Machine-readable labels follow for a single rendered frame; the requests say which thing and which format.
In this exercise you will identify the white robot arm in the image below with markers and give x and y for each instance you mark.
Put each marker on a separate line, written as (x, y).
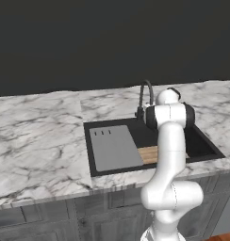
(170, 157)

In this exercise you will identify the grey sink drainboard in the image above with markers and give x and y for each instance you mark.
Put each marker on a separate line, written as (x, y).
(115, 147)

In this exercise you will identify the black sink basin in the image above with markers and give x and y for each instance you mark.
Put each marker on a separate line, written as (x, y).
(145, 131)

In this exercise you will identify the black sink faucet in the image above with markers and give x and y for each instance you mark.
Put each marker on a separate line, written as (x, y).
(144, 94)

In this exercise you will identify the wooden cutting board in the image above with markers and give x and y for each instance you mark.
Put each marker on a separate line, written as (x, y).
(148, 154)

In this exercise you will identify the grey cabinet run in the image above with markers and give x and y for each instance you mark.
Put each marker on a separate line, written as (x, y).
(88, 216)

